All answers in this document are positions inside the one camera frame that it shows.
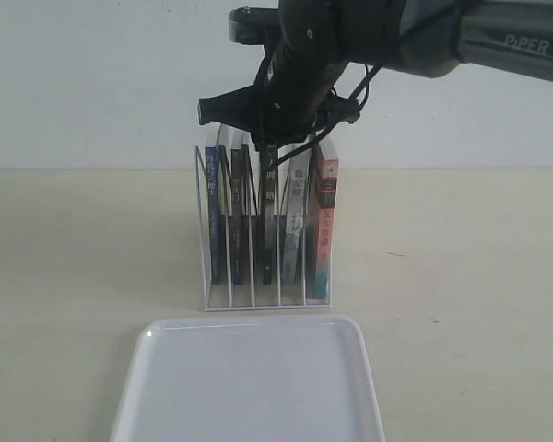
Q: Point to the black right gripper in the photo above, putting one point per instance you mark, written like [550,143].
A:
[291,95]

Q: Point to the blue moon sixpence book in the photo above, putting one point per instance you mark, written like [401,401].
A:
[214,213]

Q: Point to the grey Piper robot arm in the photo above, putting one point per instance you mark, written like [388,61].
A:
[437,36]

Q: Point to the dark brown spine book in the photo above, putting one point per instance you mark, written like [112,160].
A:
[236,221]

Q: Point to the grey white spine book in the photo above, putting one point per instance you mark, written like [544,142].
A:
[298,171]

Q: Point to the black grey spine book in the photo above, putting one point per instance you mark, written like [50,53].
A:
[267,188]

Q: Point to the red teal spine book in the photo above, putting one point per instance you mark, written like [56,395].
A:
[326,177]

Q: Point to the white plastic tray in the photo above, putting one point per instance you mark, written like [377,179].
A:
[286,377]

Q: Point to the white wire book rack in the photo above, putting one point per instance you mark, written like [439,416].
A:
[253,294]

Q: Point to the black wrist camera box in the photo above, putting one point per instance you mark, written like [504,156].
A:
[254,26]

